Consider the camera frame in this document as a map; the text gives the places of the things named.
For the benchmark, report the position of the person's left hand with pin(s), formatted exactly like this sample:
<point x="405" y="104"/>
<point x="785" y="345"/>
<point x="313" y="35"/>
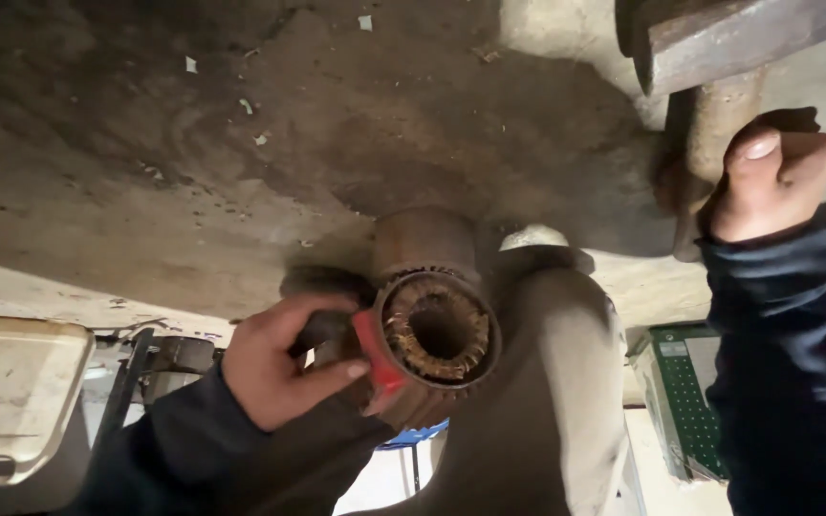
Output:
<point x="262" y="373"/>

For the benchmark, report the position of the person's right hand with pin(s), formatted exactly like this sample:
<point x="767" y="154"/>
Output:
<point x="764" y="190"/>

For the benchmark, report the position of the dark metal chisel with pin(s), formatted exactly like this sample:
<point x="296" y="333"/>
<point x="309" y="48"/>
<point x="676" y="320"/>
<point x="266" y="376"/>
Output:
<point x="327" y="287"/>

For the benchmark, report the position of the rusty steel hammer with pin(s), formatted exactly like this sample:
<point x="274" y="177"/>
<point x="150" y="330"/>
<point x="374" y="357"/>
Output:
<point x="728" y="43"/>

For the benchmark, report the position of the blue plastic stool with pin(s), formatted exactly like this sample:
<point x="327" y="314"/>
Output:
<point x="413" y="433"/>

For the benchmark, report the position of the rusty motor stator with windings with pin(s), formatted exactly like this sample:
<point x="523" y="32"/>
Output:
<point x="434" y="322"/>

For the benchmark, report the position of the green and white box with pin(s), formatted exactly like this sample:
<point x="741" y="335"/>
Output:
<point x="682" y="394"/>

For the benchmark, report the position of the beige plastic canister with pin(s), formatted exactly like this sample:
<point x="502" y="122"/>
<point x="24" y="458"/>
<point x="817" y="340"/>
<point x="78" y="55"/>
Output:
<point x="15" y="394"/>

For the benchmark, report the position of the black metal frame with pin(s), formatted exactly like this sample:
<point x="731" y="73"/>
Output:
<point x="155" y="373"/>

